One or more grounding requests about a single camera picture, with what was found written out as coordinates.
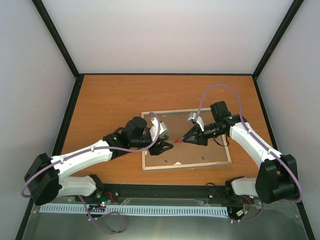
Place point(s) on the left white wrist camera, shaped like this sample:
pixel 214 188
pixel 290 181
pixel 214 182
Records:
pixel 158 126

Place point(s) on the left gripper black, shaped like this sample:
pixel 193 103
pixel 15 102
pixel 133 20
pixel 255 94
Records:
pixel 158 150

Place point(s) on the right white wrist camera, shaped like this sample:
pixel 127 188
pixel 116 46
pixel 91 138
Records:
pixel 196 120

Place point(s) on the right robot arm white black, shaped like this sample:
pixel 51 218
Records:
pixel 277 173

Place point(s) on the black enclosure frame post left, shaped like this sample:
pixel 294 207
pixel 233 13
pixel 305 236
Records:
pixel 48 22

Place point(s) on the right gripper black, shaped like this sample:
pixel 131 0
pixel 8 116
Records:
pixel 196 131

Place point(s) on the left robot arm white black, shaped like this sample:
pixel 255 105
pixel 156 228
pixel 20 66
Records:
pixel 50 177

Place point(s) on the red blue screwdriver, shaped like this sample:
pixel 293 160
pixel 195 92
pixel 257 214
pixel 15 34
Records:
pixel 177 141

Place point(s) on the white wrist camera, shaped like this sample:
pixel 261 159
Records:
pixel 196 120
pixel 158 126

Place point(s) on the light blue slotted cable duct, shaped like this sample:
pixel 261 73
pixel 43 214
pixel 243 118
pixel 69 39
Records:
pixel 138 210

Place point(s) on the black enclosure frame post right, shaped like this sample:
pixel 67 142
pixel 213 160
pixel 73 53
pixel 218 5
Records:
pixel 281 30

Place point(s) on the black enclosure frame post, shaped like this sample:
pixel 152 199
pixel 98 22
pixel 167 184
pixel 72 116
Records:
pixel 48 22
pixel 281 30

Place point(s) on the black mounting rail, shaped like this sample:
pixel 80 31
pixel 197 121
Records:
pixel 209 193

